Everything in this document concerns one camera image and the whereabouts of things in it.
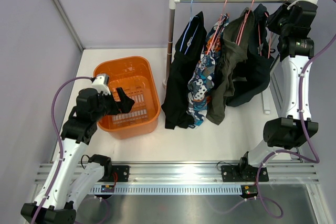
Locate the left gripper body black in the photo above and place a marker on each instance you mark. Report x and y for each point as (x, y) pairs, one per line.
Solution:
(107, 105)

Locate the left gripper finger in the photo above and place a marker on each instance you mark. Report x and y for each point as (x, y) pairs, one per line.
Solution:
(122, 95)
(125, 106)

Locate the black shorts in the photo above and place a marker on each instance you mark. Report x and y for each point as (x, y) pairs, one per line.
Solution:
(188, 49)

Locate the dark navy shorts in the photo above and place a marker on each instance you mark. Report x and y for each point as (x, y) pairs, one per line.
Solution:
(256, 68)

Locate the white slotted cable duct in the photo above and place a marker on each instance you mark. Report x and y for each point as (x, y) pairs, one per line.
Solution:
(166, 190)

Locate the pink hanger olive shorts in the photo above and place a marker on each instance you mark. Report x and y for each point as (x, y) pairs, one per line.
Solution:
(242, 27)

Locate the patterned blue orange shorts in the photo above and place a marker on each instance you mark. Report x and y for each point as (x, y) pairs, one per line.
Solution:
(202, 80)

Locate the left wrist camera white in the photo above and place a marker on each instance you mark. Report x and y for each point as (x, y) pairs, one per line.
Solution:
(100, 83)

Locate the pink hanger patterned shorts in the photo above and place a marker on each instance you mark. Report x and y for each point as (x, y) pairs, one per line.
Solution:
(220, 22)

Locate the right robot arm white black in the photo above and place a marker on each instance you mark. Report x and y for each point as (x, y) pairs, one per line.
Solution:
(295, 125)

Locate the metal clothes rack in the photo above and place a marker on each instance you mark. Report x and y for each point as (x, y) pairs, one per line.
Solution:
(265, 95)

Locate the olive green shorts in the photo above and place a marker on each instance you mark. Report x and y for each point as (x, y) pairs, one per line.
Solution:
(231, 54)

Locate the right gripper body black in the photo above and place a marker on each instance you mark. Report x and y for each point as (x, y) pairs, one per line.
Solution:
(279, 22)

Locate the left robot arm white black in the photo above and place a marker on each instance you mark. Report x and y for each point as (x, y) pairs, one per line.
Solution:
(61, 196)

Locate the aluminium mounting rail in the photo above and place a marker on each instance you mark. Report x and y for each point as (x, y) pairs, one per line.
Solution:
(209, 172)

